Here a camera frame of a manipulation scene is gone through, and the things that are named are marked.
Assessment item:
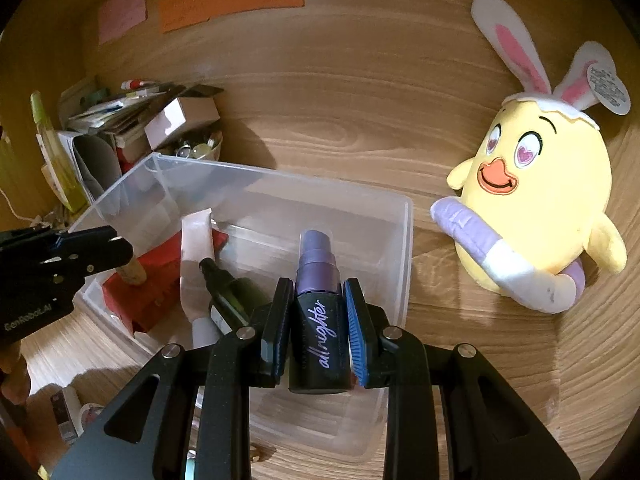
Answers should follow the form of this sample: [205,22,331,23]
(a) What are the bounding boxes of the red white marker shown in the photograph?
[120,79,156,90]

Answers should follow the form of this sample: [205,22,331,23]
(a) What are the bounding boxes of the pink sticky note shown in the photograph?
[98,0,146,44]

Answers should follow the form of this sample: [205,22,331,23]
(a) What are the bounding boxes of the clear plastic bin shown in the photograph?
[75,154,413,463]

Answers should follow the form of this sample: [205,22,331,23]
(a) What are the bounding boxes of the stack of books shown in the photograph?
[66,84,224,151]

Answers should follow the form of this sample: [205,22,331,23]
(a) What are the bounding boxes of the white cable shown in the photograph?
[0,186,44,226]

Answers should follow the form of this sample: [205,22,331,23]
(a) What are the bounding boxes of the red box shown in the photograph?
[102,227,230,336]

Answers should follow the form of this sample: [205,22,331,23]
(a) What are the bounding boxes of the white pink tube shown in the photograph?
[180,208,221,349]

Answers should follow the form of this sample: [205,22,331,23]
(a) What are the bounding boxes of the white cardboard box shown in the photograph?
[144,96,220,150]

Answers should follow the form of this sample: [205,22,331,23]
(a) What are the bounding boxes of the purple black spray bottle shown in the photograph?
[288,230,350,394]

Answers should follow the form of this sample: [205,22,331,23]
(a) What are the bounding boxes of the white folded papers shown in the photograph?
[58,131,122,204]

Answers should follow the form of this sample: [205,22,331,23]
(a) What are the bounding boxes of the yellow green spray bottle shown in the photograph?
[30,91,88,214]

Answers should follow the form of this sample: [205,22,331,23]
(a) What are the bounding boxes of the yellow chick plush toy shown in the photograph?
[431,0,630,314]

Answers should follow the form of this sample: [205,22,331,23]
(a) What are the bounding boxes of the left hand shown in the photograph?
[0,341,32,405]

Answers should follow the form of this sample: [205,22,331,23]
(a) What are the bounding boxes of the dark green dropper bottle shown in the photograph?
[198,258,269,335]

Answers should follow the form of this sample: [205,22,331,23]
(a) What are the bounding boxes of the wooden stamp block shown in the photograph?
[116,257,146,286]

